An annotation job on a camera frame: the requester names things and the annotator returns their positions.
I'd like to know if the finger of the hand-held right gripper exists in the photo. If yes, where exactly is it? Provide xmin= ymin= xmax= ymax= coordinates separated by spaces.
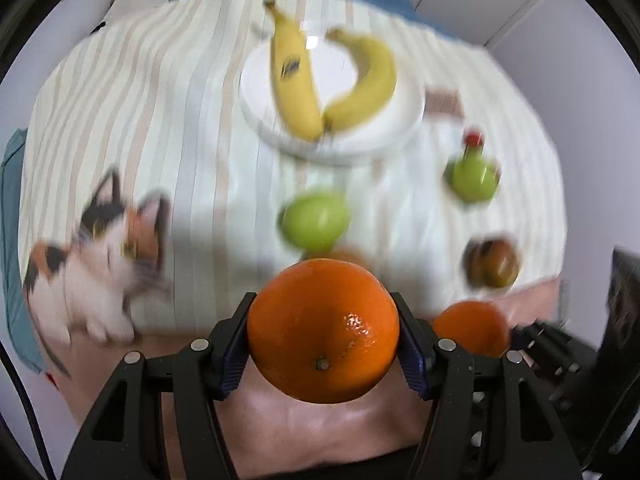
xmin=512 ymin=321 xmax=583 ymax=402

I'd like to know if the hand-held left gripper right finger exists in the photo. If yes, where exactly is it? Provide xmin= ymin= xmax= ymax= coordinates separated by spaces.
xmin=391 ymin=292 xmax=583 ymax=480

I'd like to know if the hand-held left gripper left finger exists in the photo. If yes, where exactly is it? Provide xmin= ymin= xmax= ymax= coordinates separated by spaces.
xmin=60 ymin=292 xmax=257 ymax=480

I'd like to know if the orange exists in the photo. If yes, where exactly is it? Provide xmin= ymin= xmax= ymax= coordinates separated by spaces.
xmin=431 ymin=300 xmax=512 ymax=359
xmin=246 ymin=258 xmax=401 ymax=405

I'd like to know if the dark red apple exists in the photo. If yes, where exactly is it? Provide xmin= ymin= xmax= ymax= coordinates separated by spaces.
xmin=462 ymin=237 xmax=522 ymax=290

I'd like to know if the green apple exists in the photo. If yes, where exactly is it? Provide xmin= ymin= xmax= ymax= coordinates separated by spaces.
xmin=277 ymin=191 xmax=351 ymax=253
xmin=444 ymin=152 xmax=501 ymax=205

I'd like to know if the white plate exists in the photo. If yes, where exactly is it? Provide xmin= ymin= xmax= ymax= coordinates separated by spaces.
xmin=238 ymin=35 xmax=427 ymax=163

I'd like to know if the striped cat print cloth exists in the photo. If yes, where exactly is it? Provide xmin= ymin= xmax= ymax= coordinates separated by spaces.
xmin=17 ymin=0 xmax=568 ymax=348

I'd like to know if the plain yellow banana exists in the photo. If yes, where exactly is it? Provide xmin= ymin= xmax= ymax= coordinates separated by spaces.
xmin=322 ymin=27 xmax=398 ymax=133

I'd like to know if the yellow banana with sticker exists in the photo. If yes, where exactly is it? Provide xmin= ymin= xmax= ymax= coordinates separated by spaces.
xmin=262 ymin=0 xmax=326 ymax=142

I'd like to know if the black cable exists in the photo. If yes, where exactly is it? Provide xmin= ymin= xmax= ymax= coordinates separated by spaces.
xmin=0 ymin=342 xmax=57 ymax=480

